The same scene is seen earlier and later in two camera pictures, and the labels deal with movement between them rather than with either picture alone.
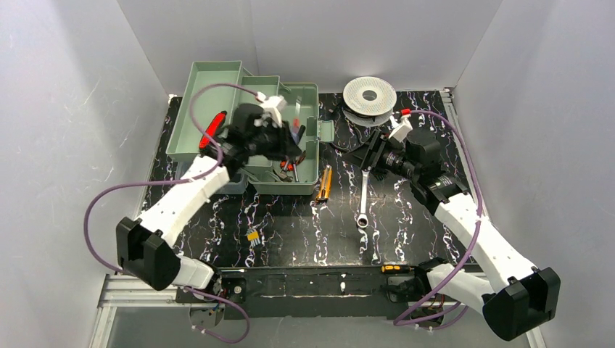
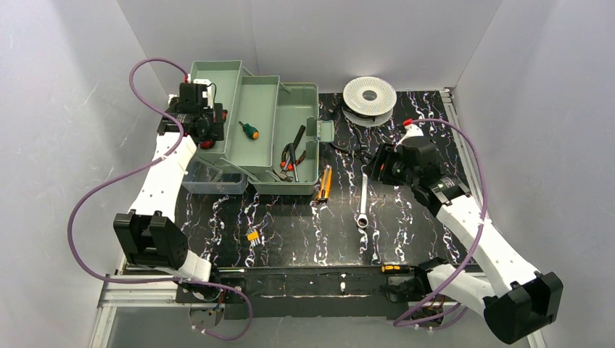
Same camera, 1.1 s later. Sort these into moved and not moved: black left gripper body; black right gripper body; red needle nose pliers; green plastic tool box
Moved: black left gripper body
Not moved: red needle nose pliers; black right gripper body; green plastic tool box
